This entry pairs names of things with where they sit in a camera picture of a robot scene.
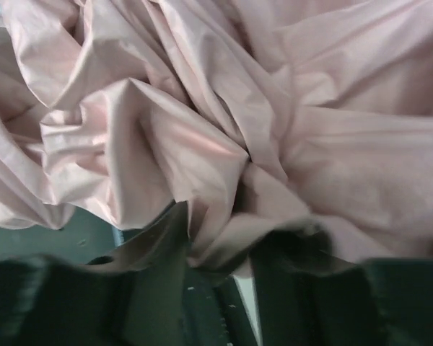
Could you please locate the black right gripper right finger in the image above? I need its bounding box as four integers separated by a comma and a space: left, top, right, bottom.
250, 231, 433, 345

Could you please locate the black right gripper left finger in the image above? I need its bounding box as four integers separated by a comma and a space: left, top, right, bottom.
0, 200, 221, 346

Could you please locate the pink umbrella with black lining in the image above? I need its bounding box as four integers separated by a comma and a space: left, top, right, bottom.
0, 1, 433, 268

